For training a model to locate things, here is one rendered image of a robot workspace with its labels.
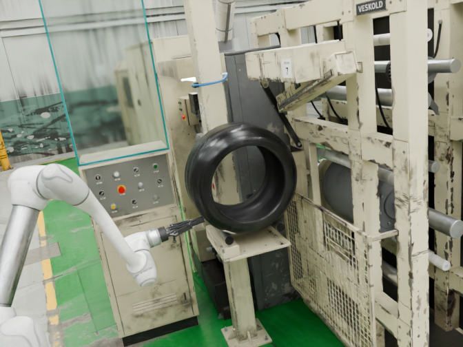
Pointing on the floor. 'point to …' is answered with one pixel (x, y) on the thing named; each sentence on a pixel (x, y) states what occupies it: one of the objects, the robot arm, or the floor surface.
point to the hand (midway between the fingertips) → (197, 221)
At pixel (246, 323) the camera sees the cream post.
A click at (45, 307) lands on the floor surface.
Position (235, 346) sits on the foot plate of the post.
